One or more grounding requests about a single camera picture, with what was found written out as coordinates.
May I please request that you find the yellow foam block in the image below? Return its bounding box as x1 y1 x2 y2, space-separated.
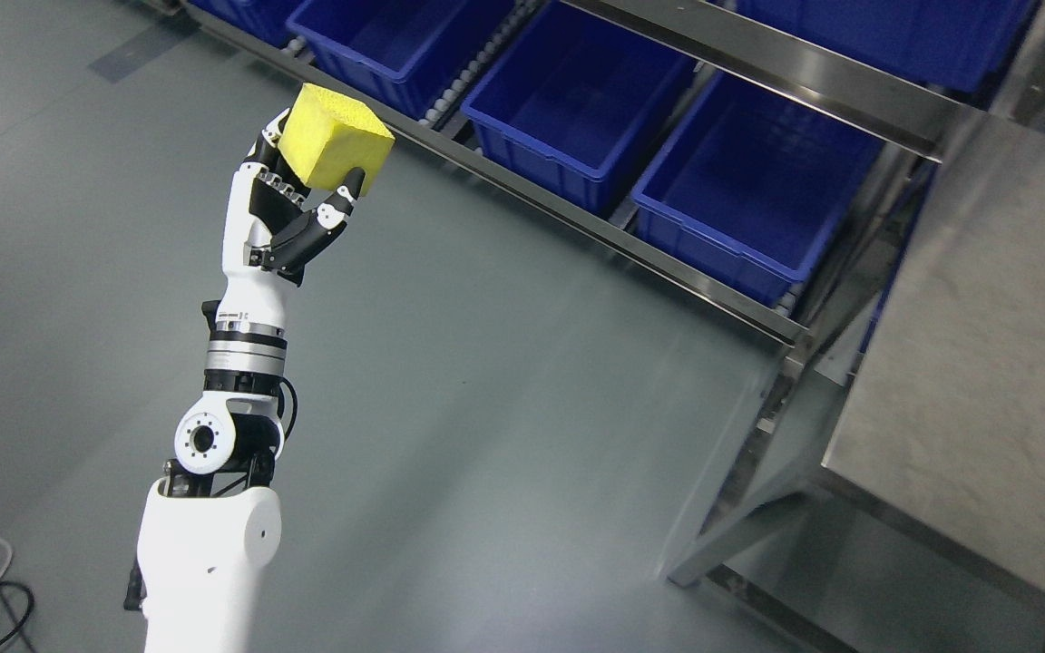
278 83 396 197

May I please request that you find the stainless steel shelf rack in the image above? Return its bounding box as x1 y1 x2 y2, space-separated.
142 0 1045 581

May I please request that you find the stainless steel table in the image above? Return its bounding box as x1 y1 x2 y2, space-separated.
665 115 1045 652

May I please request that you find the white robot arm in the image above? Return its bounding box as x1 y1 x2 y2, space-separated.
136 298 287 652

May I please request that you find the blue plastic bin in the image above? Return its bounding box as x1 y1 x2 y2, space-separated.
461 1 694 216
286 1 517 119
631 73 884 308

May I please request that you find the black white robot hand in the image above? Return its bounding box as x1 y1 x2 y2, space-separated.
214 107 366 339

